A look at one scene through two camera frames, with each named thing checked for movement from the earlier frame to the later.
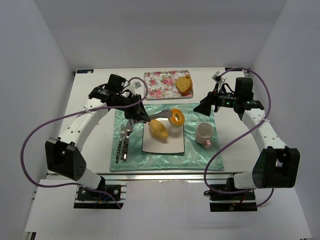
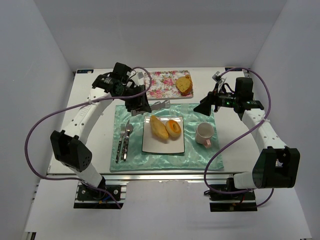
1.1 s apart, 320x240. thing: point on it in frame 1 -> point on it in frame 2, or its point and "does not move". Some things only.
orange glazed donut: x=177 y=118 -> x=173 y=129
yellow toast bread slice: x=158 y=129 does not move
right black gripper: x=212 y=100 does not move
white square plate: x=174 y=143 does not move
